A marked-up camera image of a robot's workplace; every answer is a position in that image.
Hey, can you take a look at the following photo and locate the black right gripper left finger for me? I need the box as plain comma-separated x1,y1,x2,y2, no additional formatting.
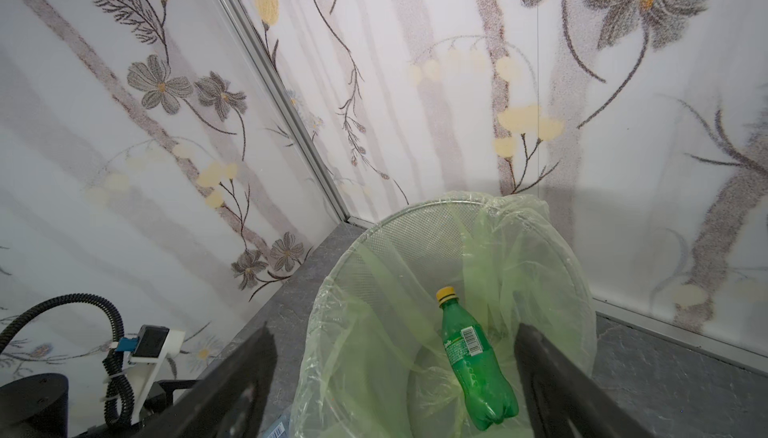
122,326,277,437

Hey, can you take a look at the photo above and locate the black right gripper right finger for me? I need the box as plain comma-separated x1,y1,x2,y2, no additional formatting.
514,324,652,438

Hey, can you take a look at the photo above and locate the crushed green bottle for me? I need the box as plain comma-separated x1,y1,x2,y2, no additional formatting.
436,287,519,431

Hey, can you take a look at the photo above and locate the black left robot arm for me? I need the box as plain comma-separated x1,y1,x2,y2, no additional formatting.
1,293,196,437

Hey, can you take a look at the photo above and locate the green lined waste bin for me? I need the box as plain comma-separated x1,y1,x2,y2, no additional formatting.
290,191,599,438

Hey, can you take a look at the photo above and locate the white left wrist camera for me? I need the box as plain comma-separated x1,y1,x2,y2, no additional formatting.
107,325,186,426

